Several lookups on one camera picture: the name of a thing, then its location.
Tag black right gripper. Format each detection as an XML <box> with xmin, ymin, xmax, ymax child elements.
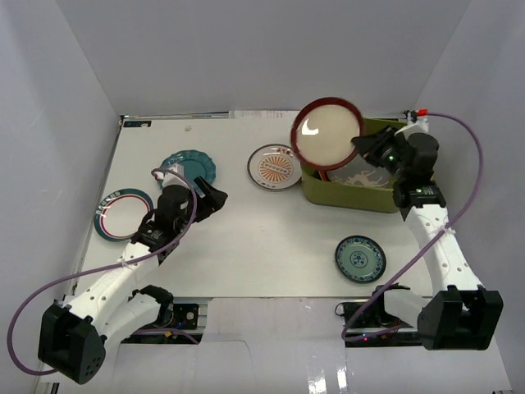
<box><xmin>351</xmin><ymin>125</ymin><xmax>409</xmax><ymax>182</ymax></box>

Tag grey plate deer design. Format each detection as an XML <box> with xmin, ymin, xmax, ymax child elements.
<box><xmin>326</xmin><ymin>156</ymin><xmax>390</xmax><ymax>188</ymax></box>

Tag teal scalloped plate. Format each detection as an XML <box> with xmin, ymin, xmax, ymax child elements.
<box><xmin>160</xmin><ymin>149</ymin><xmax>217</xmax><ymax>190</ymax></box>

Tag beige plate dark red rim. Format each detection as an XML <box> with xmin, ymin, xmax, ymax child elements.
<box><xmin>290</xmin><ymin>97</ymin><xmax>366</xmax><ymax>171</ymax></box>

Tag white plate orange sunburst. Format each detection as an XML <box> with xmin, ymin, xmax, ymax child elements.
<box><xmin>247</xmin><ymin>144</ymin><xmax>302</xmax><ymax>191</ymax></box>

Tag white plate teal red rings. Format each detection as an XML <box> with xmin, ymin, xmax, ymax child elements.
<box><xmin>93</xmin><ymin>187</ymin><xmax>155</xmax><ymax>244</ymax></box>

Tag small blue white dish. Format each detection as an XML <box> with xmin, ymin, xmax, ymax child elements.
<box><xmin>334</xmin><ymin>235</ymin><xmax>386</xmax><ymax>284</ymax></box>

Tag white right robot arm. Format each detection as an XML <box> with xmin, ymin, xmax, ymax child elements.
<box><xmin>347</xmin><ymin>127</ymin><xmax>504</xmax><ymax>350</ymax></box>

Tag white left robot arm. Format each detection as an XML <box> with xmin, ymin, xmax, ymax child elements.
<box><xmin>38</xmin><ymin>176</ymin><xmax>228</xmax><ymax>384</ymax></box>

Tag olive green plastic bin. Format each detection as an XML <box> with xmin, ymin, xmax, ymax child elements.
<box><xmin>301</xmin><ymin>117</ymin><xmax>411</xmax><ymax>214</ymax></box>

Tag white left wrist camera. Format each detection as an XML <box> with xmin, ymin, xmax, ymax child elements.
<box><xmin>153</xmin><ymin>163</ymin><xmax>187</xmax><ymax>190</ymax></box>

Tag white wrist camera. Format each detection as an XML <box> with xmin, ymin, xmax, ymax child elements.
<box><xmin>395</xmin><ymin>108</ymin><xmax>429</xmax><ymax>137</ymax></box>
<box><xmin>153</xmin><ymin>163</ymin><xmax>187</xmax><ymax>190</ymax></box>

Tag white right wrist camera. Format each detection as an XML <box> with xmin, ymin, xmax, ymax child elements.
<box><xmin>395</xmin><ymin>108</ymin><xmax>429</xmax><ymax>137</ymax></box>

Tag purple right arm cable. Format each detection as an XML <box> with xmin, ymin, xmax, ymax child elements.
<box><xmin>340</xmin><ymin>110</ymin><xmax>483</xmax><ymax>342</ymax></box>

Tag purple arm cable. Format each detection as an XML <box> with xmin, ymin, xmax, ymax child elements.
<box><xmin>7</xmin><ymin>167</ymin><xmax>200</xmax><ymax>377</ymax></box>
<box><xmin>340</xmin><ymin>110</ymin><xmax>483</xmax><ymax>342</ymax></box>

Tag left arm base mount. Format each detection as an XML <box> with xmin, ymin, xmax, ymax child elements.
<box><xmin>124</xmin><ymin>303</ymin><xmax>203</xmax><ymax>345</ymax></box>

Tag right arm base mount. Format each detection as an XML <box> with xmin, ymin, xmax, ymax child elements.
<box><xmin>345</xmin><ymin>305</ymin><xmax>422</xmax><ymax>348</ymax></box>

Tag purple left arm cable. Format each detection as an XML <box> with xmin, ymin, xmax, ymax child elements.
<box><xmin>7</xmin><ymin>167</ymin><xmax>200</xmax><ymax>377</ymax></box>

